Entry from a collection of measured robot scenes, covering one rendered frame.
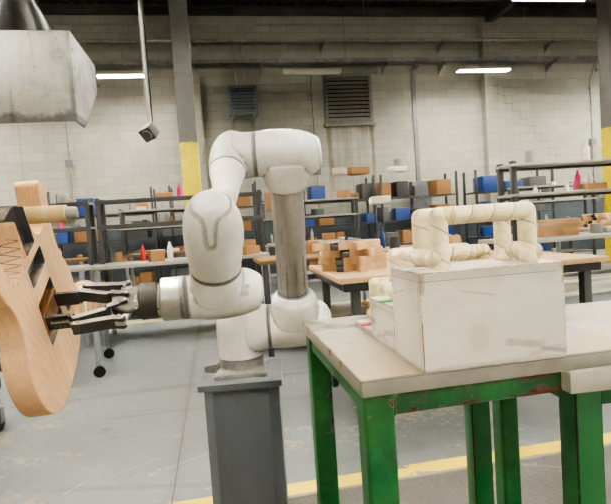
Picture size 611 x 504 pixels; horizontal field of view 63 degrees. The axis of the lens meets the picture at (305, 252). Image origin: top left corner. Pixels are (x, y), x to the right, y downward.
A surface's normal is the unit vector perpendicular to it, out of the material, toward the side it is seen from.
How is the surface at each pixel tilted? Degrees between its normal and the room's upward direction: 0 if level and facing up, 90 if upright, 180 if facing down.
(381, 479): 90
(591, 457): 90
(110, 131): 90
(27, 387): 113
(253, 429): 90
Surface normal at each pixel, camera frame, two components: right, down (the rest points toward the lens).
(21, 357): 0.18, 0.05
